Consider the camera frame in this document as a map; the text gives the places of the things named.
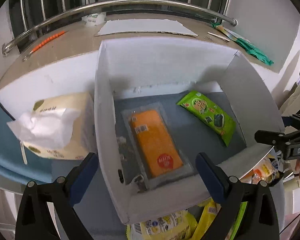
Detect small white stick on sill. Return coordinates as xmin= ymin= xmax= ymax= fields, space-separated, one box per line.
xmin=207 ymin=32 xmax=230 ymax=42

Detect white cardboard box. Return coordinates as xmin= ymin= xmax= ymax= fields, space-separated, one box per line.
xmin=95 ymin=37 xmax=285 ymax=224

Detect blue curtain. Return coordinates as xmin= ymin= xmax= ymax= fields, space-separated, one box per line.
xmin=0 ymin=94 xmax=53 ymax=184

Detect green seaweed snack bag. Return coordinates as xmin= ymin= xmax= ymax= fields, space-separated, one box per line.
xmin=177 ymin=90 xmax=236 ymax=146

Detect clear bag of crisps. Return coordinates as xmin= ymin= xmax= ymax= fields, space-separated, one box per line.
xmin=241 ymin=154 xmax=280 ymax=184

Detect white paper sheet on sill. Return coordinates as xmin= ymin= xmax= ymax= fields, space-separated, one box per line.
xmin=97 ymin=19 xmax=198 ymax=37

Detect orange beaded pen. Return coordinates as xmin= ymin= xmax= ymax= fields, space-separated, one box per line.
xmin=22 ymin=31 xmax=67 ymax=62

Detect orange snack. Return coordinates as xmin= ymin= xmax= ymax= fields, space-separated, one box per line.
xmin=121 ymin=102 xmax=194 ymax=191

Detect steel window guard bars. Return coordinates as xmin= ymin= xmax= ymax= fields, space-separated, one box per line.
xmin=1 ymin=0 xmax=238 ymax=56

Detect yellow chips bag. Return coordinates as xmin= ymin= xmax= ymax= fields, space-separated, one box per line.
xmin=126 ymin=210 xmax=198 ymax=239

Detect white tape roll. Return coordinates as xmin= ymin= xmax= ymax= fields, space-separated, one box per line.
xmin=82 ymin=12 xmax=106 ymax=27

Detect tissue paper pack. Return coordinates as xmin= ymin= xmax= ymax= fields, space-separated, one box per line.
xmin=7 ymin=92 xmax=96 ymax=160

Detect cream armchair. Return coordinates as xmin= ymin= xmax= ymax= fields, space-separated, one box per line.
xmin=280 ymin=85 xmax=300 ymax=116

